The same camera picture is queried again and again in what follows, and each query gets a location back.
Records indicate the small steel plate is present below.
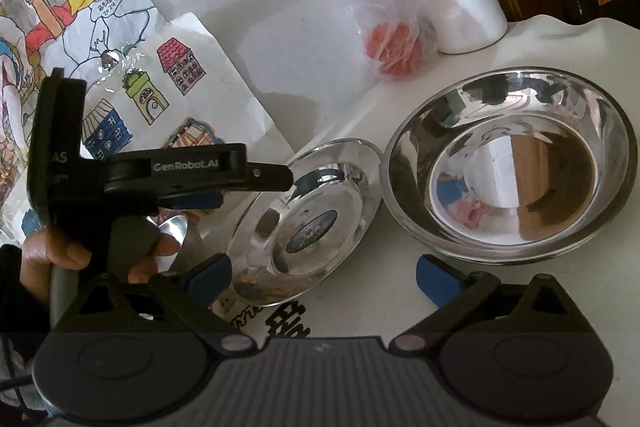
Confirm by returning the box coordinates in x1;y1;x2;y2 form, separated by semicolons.
227;138;382;307

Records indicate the large steel bowl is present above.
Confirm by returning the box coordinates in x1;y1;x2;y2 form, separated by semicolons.
381;67;639;265

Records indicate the person's left hand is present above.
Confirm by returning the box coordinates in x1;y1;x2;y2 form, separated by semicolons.
19;225;181;303

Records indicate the small steel bowl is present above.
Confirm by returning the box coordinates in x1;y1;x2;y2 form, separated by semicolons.
150;215;205;273

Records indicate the white printed table mat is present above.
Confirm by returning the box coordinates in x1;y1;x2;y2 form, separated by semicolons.
209;291;311;343

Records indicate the houses drawing paper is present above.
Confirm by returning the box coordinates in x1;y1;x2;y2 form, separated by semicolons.
81;13;293;164

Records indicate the red item in bag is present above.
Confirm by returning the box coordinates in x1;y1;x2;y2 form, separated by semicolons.
364;23;424;78

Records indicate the coloured scene drawing paper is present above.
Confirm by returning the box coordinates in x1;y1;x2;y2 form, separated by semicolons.
1;0;165;244

